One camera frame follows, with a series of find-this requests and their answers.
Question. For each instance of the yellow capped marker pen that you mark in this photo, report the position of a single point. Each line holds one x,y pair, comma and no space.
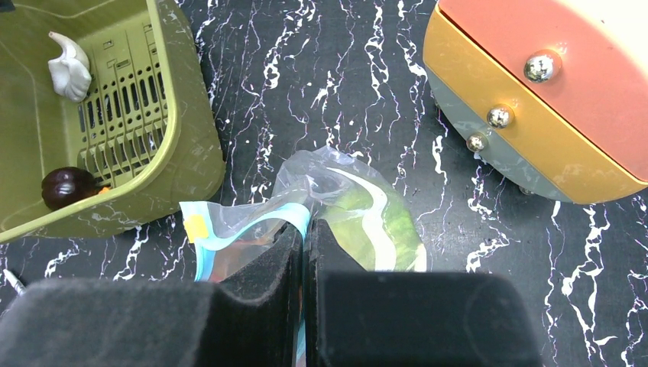
14,281

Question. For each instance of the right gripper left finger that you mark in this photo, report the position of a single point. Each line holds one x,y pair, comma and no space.
249,319

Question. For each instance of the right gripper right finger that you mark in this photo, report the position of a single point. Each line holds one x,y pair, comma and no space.
356,317

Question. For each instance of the white garlic bulb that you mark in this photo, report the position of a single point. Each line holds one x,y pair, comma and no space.
70,72

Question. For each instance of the olive green plastic basket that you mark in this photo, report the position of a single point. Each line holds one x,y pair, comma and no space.
145,128

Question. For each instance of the green cabbage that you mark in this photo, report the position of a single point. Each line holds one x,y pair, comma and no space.
376,229

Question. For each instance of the round drawer cabinet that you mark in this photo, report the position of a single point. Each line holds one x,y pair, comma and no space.
552,94

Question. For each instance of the dark round plum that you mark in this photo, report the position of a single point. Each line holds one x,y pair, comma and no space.
68,185

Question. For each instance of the clear zip top bag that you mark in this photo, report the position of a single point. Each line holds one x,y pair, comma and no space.
227,238

